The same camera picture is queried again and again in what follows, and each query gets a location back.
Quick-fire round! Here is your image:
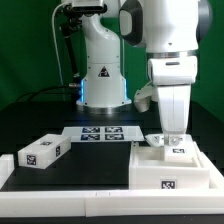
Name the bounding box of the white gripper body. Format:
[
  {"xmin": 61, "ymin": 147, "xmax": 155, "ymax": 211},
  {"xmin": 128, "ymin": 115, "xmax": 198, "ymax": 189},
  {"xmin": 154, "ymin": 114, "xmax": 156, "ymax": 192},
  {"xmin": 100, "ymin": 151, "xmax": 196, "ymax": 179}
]
[{"xmin": 148, "ymin": 56, "xmax": 198, "ymax": 135}]

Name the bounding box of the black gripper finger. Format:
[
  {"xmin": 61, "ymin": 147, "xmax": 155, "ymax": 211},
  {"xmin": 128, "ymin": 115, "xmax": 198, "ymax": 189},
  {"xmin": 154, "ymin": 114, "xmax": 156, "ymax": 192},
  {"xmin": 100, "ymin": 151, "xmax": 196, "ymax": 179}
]
[{"xmin": 164, "ymin": 134, "xmax": 181, "ymax": 146}]

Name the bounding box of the white cabinet body frame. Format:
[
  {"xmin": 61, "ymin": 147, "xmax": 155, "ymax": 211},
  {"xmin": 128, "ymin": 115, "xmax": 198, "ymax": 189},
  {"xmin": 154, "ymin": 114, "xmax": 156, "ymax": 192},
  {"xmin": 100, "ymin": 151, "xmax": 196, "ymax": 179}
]
[{"xmin": 129, "ymin": 142, "xmax": 210, "ymax": 190}]

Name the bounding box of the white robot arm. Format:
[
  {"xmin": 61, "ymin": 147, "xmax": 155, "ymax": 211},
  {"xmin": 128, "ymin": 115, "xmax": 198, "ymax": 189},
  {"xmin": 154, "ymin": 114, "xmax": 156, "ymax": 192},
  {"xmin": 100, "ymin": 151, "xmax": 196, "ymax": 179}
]
[{"xmin": 61, "ymin": 0, "xmax": 212, "ymax": 147}]

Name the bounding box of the white cabinet top block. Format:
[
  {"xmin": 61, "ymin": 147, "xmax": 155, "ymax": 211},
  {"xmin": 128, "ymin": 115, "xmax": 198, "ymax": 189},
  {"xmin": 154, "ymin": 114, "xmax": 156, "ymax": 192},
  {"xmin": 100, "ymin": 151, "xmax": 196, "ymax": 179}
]
[{"xmin": 18, "ymin": 134, "xmax": 71, "ymax": 169}]

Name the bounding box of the white fiducial marker sheet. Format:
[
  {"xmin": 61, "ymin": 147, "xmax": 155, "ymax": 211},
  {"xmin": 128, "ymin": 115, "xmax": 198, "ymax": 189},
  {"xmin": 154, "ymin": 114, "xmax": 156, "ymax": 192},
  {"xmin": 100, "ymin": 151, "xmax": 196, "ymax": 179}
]
[{"xmin": 62, "ymin": 126, "xmax": 144, "ymax": 142}]

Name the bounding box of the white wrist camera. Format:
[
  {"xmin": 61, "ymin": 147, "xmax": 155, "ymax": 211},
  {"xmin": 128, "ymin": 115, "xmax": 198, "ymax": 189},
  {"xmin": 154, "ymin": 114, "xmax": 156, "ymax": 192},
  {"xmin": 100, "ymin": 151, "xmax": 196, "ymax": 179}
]
[{"xmin": 134, "ymin": 82, "xmax": 158, "ymax": 113}]

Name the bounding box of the white table border rail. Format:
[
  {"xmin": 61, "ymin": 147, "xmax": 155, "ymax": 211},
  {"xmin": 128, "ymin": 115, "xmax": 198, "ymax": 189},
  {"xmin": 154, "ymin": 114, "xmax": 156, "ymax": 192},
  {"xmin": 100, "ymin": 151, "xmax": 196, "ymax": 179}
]
[{"xmin": 0, "ymin": 151, "xmax": 224, "ymax": 217}]

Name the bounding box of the white hanging cable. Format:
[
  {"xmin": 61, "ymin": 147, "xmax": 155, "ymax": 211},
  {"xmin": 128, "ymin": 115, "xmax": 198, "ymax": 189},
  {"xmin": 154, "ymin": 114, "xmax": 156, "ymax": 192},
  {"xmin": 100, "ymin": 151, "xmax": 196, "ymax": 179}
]
[{"xmin": 50, "ymin": 2, "xmax": 72, "ymax": 102}]

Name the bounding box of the black cable on table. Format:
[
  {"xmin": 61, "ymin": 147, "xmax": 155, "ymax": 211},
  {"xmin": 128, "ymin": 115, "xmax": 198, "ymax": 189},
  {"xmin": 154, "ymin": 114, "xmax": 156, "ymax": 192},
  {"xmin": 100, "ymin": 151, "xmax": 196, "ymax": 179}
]
[{"xmin": 15, "ymin": 83, "xmax": 83, "ymax": 103}]

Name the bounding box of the white left corner rail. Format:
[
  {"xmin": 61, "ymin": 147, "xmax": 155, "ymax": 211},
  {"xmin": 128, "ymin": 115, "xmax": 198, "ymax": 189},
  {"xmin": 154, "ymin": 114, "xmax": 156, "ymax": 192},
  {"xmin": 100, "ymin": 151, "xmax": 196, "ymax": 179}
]
[{"xmin": 0, "ymin": 154, "xmax": 14, "ymax": 189}]

